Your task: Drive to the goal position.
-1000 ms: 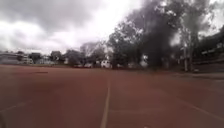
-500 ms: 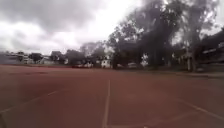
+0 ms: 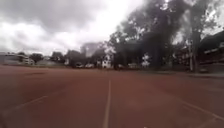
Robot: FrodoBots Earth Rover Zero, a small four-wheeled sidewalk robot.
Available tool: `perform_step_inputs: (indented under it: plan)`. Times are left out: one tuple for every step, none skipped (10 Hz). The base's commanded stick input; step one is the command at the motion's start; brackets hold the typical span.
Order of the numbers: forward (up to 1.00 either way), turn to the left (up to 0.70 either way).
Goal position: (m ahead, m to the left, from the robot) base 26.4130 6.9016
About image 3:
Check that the long low grey building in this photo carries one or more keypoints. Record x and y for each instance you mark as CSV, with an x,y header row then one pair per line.
x,y
10,59

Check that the red-roofed building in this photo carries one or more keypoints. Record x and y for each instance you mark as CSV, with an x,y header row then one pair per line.
x,y
213,50

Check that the white car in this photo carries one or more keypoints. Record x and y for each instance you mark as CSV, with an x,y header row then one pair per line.
x,y
89,66

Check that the small white building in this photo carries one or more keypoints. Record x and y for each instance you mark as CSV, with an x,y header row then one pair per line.
x,y
106,63

